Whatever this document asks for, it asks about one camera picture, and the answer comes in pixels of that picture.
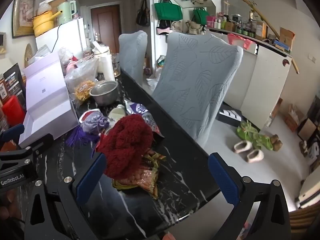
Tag large green tote bag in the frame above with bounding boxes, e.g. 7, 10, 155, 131
154, 0, 183, 22

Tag dark red fuzzy scarf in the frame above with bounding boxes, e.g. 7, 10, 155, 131
96, 114, 154, 179

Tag green slippers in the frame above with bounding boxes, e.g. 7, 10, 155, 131
236, 121, 274, 152

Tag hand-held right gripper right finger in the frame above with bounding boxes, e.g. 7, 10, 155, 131
208, 152, 292, 240

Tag white paper roll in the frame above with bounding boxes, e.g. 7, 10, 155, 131
97, 55, 115, 82

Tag clear plastic bag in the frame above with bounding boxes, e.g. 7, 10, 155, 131
64, 59, 99, 93

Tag framed picture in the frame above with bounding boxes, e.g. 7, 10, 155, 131
12, 0, 37, 39

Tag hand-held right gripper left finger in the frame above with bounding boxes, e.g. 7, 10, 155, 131
24, 152, 108, 240

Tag white cabinet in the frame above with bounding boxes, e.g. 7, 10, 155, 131
207, 29, 293, 130

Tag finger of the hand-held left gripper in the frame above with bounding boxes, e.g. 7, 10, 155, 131
0, 133, 54, 167
0, 124, 25, 145

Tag lavender gift box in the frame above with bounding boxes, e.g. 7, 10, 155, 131
19, 52, 80, 148

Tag yellow pot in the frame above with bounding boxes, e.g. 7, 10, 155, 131
31, 10, 62, 37

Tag row of cosmetic bottles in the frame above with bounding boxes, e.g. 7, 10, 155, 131
206, 12, 268, 40

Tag cream teapot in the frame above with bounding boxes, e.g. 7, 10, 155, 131
92, 41, 110, 55

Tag black handbag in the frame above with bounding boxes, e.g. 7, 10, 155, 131
136, 0, 150, 27

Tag black printed box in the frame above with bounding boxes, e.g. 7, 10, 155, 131
0, 62, 27, 105

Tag red white sauce pouch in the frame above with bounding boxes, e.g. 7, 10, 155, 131
79, 109, 100, 123

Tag pink cloth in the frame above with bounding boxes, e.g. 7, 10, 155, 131
227, 33, 252, 50

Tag pink cup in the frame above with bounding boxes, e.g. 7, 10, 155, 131
66, 61, 78, 74

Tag small grey leaf-pattern chair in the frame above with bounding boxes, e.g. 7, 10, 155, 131
118, 31, 148, 80

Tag woven straw fan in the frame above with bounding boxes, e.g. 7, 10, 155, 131
24, 43, 34, 67

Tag bamboo pole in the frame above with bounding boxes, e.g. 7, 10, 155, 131
220, 0, 300, 74

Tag purple silver snack bag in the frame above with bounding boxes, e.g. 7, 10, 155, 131
124, 99, 164, 138

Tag large grey leaf-pattern chair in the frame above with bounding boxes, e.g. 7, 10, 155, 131
152, 32, 244, 148

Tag bag of waffle cookies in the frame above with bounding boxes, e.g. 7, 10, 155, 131
74, 80, 97, 102

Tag steel bowl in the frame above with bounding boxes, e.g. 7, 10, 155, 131
89, 81, 119, 106

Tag brown cardboard box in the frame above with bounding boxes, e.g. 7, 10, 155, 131
279, 27, 295, 52

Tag brown shoe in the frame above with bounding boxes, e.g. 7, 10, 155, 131
269, 134, 283, 152

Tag plastic bags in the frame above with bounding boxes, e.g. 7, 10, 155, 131
146, 55, 165, 93

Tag orange green snack packet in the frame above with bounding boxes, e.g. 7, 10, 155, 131
112, 150, 167, 200

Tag white green squeeze pouch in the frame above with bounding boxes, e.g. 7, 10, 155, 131
108, 104, 127, 128

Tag person's left hand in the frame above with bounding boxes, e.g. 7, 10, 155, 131
0, 192, 17, 220

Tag black power cable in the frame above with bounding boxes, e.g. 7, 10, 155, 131
51, 24, 62, 53

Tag red bottle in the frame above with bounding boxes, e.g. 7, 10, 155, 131
2, 95, 27, 128

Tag wall intercom panel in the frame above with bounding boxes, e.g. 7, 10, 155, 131
0, 32, 7, 54

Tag black white shoebox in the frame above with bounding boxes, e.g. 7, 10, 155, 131
216, 109, 243, 128

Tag pile of grey packets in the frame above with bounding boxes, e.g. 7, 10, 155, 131
26, 44, 52, 67

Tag pale green kettle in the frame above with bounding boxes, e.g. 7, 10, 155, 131
57, 1, 77, 25

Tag brown door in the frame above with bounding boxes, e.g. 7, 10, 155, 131
90, 5, 120, 53

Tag white fridge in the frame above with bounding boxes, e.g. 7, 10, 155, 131
35, 17, 88, 60

